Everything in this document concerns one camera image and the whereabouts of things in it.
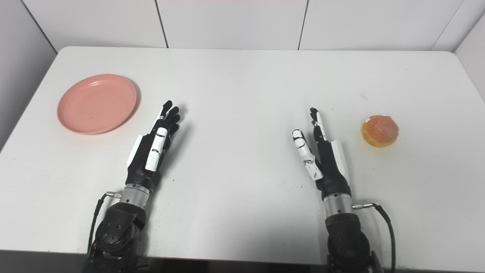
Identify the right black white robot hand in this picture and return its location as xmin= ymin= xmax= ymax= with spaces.
xmin=292 ymin=107 xmax=352 ymax=201

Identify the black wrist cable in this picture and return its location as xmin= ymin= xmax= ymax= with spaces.
xmin=352 ymin=203 xmax=397 ymax=273
xmin=87 ymin=191 xmax=122 ymax=258

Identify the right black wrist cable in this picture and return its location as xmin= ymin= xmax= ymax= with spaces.
xmin=352 ymin=203 xmax=397 ymax=273

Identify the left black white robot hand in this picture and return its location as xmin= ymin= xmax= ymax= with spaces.
xmin=126 ymin=100 xmax=181 ymax=190

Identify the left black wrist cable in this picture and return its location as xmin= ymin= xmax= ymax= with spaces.
xmin=87 ymin=191 xmax=122 ymax=258

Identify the orange glazed cream puff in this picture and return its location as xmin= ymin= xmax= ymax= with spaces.
xmin=361 ymin=115 xmax=399 ymax=148

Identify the pink round plate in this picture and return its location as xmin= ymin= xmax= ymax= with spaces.
xmin=57 ymin=74 xmax=137 ymax=135

